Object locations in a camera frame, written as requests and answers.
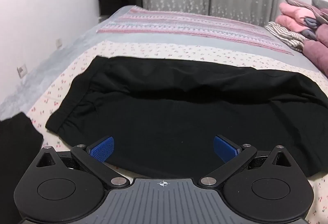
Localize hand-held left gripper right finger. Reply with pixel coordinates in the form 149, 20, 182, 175
198, 135, 294, 189

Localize pink folded garment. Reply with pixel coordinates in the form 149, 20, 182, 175
275, 2, 328, 35

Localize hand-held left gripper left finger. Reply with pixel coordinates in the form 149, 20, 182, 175
34, 136, 131, 189

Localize striped folded cloth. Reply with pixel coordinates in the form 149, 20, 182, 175
265, 21, 310, 53

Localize black pants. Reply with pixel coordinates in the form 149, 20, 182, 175
46, 55, 328, 178

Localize grey folded garment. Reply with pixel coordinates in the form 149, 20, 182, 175
300, 16, 321, 40

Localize dark cloth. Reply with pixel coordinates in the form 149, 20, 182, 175
0, 112, 44, 224

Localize pink striped blanket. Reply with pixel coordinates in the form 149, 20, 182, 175
96, 6, 294, 55

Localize grey pillow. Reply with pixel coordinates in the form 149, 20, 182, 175
311, 0, 328, 9

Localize grey blanket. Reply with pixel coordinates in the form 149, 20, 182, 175
0, 6, 317, 122

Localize white wall socket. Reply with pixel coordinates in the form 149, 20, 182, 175
17, 64, 28, 78

